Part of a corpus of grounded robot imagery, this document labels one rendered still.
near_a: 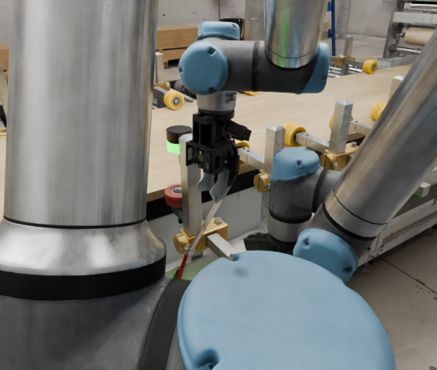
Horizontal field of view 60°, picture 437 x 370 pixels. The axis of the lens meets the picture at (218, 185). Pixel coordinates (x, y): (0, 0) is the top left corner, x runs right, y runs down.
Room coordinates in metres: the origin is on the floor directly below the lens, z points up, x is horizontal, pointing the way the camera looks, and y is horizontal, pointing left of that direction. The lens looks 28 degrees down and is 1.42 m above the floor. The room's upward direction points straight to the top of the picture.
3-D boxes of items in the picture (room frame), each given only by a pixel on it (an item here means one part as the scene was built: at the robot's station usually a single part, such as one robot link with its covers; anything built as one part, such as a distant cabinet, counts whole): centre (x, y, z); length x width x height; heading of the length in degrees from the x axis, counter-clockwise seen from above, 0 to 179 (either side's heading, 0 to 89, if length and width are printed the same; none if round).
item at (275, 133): (0.91, -0.15, 0.86); 0.03 x 0.03 x 0.48; 33
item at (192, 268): (0.73, 0.08, 0.75); 0.26 x 0.01 x 0.10; 123
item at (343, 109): (1.04, -0.36, 0.89); 0.03 x 0.03 x 0.48; 33
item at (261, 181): (0.92, -0.17, 0.95); 0.13 x 0.06 x 0.05; 123
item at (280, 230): (0.55, -0.13, 1.05); 0.08 x 0.08 x 0.05
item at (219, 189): (0.69, 0.00, 1.04); 0.06 x 0.03 x 0.09; 144
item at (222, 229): (0.79, 0.05, 0.85); 0.13 x 0.06 x 0.05; 123
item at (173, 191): (0.92, 0.11, 0.85); 0.08 x 0.08 x 0.11
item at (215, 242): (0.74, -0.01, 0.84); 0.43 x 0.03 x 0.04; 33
